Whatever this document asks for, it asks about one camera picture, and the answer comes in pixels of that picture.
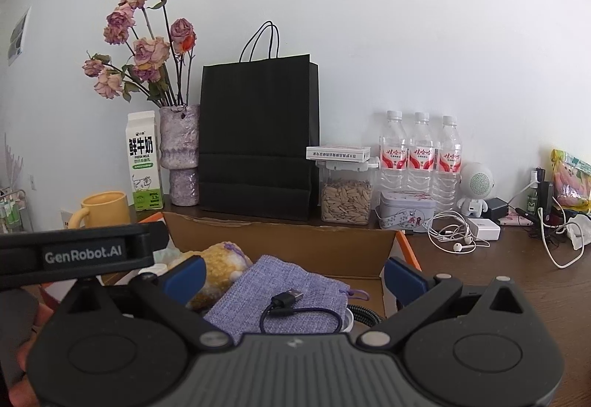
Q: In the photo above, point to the small white flat box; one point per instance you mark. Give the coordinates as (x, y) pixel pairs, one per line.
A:
(339, 153)

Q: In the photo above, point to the dried pink rose bouquet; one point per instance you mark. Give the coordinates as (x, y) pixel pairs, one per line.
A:
(147, 47)

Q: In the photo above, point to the red cardboard box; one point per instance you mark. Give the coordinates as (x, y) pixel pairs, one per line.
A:
(286, 241)

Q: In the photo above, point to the white wall outlet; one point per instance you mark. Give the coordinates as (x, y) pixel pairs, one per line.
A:
(32, 182)

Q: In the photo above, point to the purple pampas grass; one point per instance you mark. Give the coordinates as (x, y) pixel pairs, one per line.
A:
(10, 162)

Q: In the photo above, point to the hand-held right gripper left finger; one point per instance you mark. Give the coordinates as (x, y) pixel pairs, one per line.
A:
(187, 277)

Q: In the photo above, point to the white floral tin box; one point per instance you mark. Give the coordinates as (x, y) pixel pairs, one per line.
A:
(406, 211)

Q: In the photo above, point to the yellow and white plush sheep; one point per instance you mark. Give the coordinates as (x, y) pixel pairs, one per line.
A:
(221, 264)

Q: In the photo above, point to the yellow snack packet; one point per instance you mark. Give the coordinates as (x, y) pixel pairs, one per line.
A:
(572, 181)

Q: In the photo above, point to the white and green milk carton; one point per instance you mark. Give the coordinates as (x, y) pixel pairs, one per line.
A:
(145, 162)

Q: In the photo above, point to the yellow mug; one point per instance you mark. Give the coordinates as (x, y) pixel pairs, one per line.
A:
(106, 208)

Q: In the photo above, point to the white round lid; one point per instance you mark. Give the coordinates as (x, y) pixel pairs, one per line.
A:
(348, 321)

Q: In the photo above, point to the purple textured vase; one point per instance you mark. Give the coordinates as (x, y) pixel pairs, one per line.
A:
(182, 153)

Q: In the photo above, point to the white charger adapter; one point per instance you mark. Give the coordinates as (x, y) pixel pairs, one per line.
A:
(485, 229)

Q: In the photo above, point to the person's left hand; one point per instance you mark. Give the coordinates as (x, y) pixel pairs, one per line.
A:
(40, 319)

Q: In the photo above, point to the black power adapter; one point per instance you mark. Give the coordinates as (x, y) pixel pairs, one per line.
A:
(497, 208)

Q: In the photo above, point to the black paper bag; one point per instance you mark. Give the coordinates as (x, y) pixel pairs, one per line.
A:
(258, 139)

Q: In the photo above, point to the white robot speaker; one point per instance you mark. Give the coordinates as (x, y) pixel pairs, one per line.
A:
(476, 185)

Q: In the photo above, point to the black upright device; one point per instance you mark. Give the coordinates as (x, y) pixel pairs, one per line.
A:
(545, 201)

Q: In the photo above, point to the clear seed container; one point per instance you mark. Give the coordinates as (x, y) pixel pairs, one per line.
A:
(346, 199)

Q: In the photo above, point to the metal trolley rack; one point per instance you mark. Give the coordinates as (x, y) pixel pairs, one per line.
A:
(13, 211)

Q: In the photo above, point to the purple linen pouch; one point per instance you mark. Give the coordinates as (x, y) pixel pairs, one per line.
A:
(258, 291)

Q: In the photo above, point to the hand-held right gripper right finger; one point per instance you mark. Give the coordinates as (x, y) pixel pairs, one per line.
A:
(406, 280)

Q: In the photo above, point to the pink flat item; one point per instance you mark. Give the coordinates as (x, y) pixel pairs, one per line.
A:
(517, 218)

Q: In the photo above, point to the white earphones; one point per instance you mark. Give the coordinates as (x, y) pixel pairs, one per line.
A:
(455, 234)

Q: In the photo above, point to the small green bottle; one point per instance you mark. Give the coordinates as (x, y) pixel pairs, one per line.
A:
(532, 201)

